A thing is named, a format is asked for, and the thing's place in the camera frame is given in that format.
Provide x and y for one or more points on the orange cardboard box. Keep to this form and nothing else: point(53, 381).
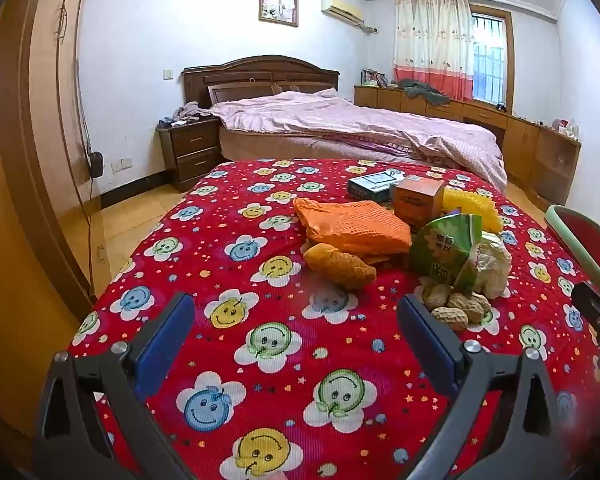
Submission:
point(415, 200)

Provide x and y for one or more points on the green rimmed red bin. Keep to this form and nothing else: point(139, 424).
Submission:
point(582, 232)

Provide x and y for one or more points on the green snack packet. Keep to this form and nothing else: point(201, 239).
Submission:
point(435, 250)

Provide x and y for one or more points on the pink duvet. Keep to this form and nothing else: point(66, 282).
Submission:
point(355, 125)

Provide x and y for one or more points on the grey clothes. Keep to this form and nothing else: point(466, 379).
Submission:
point(422, 91)

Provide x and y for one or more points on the brown bread roll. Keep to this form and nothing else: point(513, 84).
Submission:
point(337, 265)

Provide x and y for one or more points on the wooden bed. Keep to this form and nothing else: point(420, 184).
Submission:
point(260, 77)

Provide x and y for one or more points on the wooden wardrobe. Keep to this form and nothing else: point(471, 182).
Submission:
point(30, 160)

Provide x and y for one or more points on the clothes pile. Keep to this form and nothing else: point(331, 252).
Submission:
point(185, 112)

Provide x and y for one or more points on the window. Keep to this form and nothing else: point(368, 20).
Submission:
point(490, 55)

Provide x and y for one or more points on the bottles group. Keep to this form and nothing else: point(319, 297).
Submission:
point(567, 129)

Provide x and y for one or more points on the patterned curtain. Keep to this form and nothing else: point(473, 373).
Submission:
point(430, 40)

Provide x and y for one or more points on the peanut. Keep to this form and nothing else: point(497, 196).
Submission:
point(450, 318)
point(435, 296)
point(470, 304)

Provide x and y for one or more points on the wooden nightstand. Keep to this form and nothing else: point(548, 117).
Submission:
point(195, 155)

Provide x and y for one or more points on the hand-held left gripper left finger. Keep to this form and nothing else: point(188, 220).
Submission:
point(165, 340)

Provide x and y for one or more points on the white wall socket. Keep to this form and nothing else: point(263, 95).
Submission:
point(121, 165)

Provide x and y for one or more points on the wooden cabinet desk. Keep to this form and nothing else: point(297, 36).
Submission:
point(525, 140)

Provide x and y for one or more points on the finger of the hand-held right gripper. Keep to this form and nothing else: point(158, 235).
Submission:
point(592, 302)

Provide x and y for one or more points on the orange knitted cloth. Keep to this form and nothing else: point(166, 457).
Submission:
point(355, 225)

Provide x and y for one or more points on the row of books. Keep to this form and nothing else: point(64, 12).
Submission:
point(374, 78)

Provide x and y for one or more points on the black power adapter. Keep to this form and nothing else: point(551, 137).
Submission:
point(96, 164)

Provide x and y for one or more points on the blue box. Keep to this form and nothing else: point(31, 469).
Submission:
point(372, 185)

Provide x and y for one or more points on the air conditioner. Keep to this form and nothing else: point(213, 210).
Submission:
point(341, 9)

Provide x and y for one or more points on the crumpled white plastic bag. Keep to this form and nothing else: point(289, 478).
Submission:
point(495, 265)

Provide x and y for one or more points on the red floral blanket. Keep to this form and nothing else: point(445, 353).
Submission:
point(280, 280)

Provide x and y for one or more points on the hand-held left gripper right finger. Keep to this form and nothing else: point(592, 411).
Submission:
point(430, 345)

